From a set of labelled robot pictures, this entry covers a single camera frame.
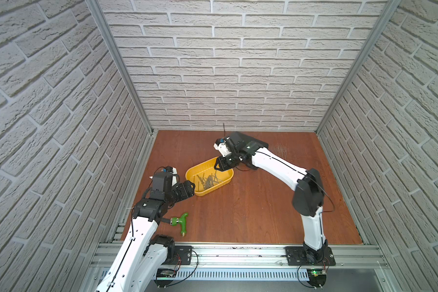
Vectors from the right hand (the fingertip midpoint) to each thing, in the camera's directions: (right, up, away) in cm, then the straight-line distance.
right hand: (220, 165), depth 86 cm
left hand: (-13, -8, -9) cm, 17 cm away
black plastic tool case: (+16, +14, +27) cm, 35 cm away
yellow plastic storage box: (-8, -8, +11) cm, 16 cm away
